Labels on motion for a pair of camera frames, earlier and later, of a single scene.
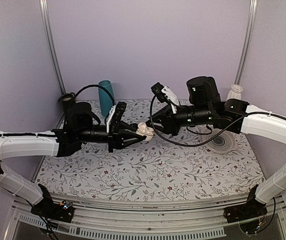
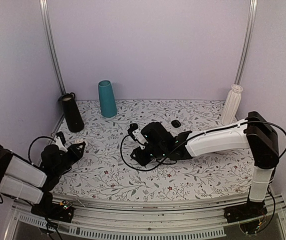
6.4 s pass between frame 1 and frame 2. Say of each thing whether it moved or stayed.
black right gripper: moved
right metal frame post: stayed
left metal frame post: stayed
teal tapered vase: stayed
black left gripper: moved
